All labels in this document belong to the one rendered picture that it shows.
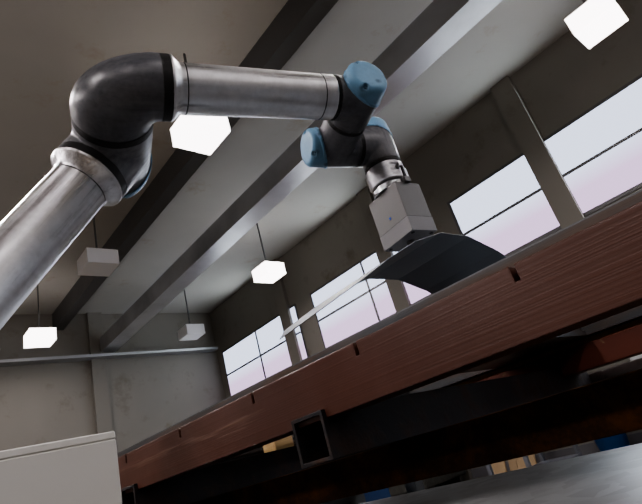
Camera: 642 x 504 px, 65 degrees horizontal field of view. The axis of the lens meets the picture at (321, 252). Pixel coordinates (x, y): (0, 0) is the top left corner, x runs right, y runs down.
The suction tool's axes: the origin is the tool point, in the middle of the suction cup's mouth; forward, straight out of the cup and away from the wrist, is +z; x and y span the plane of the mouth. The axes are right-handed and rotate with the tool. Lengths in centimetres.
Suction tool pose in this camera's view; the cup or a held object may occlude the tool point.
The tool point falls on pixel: (419, 264)
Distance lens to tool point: 92.6
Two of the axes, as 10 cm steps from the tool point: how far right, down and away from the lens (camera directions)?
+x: -8.3, 0.0, -5.6
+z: 2.5, 8.9, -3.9
